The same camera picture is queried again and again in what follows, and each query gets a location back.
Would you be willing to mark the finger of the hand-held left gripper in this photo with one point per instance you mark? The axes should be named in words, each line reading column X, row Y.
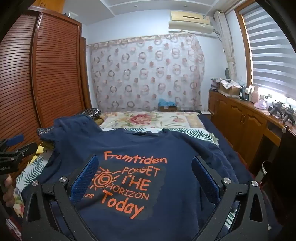
column 16, row 139
column 25, row 148

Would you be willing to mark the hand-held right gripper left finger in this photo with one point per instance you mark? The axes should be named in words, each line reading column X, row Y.
column 85, row 178

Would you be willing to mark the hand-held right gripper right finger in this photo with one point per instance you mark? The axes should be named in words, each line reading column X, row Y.
column 204, row 178

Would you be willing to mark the navy printed t-shirt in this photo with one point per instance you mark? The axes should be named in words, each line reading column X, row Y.
column 161, row 148

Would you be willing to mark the person's left hand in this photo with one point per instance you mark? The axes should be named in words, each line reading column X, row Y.
column 9, row 192

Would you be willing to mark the navy bed cover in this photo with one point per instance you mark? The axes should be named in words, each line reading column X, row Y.
column 222, row 143

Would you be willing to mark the palm leaf bed sheet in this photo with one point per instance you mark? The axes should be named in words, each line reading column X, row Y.
column 198, row 135

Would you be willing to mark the white waste bin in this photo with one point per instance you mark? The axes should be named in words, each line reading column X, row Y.
column 266, row 172

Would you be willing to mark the wooden sideboard cabinet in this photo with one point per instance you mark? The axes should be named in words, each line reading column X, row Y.
column 233, row 120

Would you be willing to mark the dark patterned folded cloth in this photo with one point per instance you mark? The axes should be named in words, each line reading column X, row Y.
column 91, row 112

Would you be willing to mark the wooden slatted wardrobe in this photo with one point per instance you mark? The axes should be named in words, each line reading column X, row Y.
column 46, row 69

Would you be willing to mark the small cardboard box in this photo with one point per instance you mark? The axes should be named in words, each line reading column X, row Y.
column 167, row 109

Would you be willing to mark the floral blanket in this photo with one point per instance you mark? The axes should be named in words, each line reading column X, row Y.
column 143, row 119

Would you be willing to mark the blue cloth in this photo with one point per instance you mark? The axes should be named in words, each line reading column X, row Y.
column 167, row 102

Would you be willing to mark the open floral cardboard box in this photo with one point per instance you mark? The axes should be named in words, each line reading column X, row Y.
column 230, row 89

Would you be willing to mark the pink cloth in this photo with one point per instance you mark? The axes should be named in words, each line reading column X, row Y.
column 261, row 104

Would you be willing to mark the patterned storage box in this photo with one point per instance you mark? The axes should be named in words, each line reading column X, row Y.
column 214, row 83

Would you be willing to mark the pink bottle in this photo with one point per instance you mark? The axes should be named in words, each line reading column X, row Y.
column 255, row 93

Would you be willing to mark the grey oval object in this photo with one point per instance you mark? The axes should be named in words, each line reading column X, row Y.
column 227, row 73

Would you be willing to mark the pink circle patterned curtain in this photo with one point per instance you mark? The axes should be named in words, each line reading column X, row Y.
column 143, row 76

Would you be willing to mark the striped window blind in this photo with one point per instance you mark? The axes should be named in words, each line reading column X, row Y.
column 268, row 58

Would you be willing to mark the clear plastic container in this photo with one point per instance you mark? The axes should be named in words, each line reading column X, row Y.
column 70, row 14

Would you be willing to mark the wall air conditioner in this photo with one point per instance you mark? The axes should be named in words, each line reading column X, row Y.
column 189, row 23

